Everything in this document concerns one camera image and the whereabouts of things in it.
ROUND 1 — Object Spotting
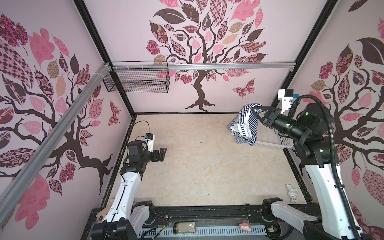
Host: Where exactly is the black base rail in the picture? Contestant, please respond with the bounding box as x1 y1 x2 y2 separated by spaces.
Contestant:
80 203 331 240

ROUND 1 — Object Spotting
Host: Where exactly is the beige box on rail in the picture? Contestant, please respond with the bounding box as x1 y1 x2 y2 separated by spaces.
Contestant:
174 222 196 234

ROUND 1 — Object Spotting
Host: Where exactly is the aluminium rail back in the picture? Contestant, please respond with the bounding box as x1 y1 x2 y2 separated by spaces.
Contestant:
113 62 296 71

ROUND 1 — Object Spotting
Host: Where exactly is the black right corner frame post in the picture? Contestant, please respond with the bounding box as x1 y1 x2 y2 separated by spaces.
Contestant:
280 0 339 89

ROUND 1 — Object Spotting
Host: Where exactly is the pink toy on rail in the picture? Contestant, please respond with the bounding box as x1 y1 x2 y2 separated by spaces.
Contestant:
239 222 252 233

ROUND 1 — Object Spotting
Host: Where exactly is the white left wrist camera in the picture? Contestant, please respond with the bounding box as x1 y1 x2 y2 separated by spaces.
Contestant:
145 133 156 152

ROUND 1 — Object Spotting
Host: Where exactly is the aluminium rail left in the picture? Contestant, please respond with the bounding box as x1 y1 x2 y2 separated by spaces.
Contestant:
1 63 111 224

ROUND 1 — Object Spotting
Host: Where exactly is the navy striped tank top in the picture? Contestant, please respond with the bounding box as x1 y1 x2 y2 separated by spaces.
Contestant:
227 104 262 146

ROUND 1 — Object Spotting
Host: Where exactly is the black corner frame post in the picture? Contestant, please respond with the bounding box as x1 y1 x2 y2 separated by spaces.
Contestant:
280 0 339 89
74 0 136 118

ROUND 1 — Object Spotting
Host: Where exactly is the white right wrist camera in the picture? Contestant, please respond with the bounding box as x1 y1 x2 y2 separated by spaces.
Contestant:
278 89 299 114

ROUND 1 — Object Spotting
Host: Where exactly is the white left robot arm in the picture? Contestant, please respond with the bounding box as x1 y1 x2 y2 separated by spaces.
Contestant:
90 140 167 240

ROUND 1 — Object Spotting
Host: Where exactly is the black wire mesh basket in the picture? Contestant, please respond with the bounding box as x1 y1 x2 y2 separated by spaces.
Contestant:
103 60 171 94

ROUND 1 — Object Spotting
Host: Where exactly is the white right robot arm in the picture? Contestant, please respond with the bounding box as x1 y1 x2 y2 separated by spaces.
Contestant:
252 102 366 240

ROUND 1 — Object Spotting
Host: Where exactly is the aluminium rail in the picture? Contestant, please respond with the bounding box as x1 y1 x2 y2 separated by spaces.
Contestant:
113 62 296 71
1 63 111 224

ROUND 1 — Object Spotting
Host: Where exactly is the plush doll striped shirt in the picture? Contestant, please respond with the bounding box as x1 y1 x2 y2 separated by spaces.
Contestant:
96 198 115 224

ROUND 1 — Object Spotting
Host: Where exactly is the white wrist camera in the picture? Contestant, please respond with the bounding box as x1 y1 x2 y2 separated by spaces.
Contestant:
145 133 156 152
278 89 299 114

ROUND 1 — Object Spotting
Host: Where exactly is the small white rabbit figurine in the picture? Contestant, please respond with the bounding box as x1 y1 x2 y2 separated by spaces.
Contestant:
286 184 298 203

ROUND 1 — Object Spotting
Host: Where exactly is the white plastic laundry basket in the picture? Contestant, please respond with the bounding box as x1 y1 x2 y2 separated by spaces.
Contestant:
229 108 295 150

